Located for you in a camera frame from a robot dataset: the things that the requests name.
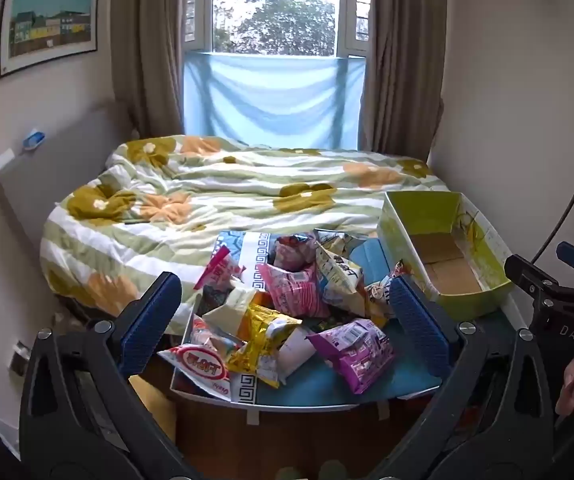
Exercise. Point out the grey snack packet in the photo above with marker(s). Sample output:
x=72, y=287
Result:
x=339, y=240

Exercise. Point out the light blue window cloth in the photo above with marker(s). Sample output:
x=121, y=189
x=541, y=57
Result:
x=272, y=100

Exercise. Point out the dark colourful snack packet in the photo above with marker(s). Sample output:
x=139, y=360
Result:
x=212, y=298

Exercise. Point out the window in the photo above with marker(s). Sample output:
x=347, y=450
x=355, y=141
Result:
x=277, y=5

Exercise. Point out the blue white small object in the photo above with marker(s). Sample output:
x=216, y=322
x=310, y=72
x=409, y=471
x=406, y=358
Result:
x=34, y=140

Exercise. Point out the pink striped snack packet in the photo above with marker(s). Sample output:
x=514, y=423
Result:
x=292, y=290

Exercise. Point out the green cardboard box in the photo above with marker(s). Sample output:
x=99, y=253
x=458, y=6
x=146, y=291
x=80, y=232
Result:
x=402, y=220

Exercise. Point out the red label white snack packet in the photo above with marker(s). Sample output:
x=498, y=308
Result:
x=202, y=362

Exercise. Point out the white blue dotted snack packet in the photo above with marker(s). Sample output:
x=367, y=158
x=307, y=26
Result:
x=334, y=270

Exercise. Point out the cream snack packet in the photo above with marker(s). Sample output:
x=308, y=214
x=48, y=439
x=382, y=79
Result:
x=232, y=307

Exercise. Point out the flower print striped blanket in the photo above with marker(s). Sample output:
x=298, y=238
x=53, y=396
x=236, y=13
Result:
x=217, y=185

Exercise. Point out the purple snack packet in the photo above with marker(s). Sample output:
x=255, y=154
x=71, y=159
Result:
x=357, y=355

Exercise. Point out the brown curtain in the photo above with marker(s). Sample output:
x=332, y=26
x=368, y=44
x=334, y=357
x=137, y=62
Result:
x=149, y=45
x=402, y=55

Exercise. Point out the framed wall picture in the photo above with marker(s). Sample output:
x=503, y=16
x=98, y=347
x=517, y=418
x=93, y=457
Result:
x=49, y=22

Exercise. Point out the grey bed headboard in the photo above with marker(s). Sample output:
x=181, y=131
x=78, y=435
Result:
x=57, y=170

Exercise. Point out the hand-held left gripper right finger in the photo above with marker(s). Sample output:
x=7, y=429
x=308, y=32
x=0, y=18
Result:
x=419, y=325

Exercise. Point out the yellow snack packet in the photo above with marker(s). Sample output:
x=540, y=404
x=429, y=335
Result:
x=262, y=332

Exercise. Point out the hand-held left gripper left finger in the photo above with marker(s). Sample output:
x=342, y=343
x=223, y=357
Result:
x=152, y=315

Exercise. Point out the red pink lettered snack packet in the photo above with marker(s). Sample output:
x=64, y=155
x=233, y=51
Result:
x=219, y=270

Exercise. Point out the plain white snack packet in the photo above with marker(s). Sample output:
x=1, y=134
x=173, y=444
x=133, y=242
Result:
x=294, y=355

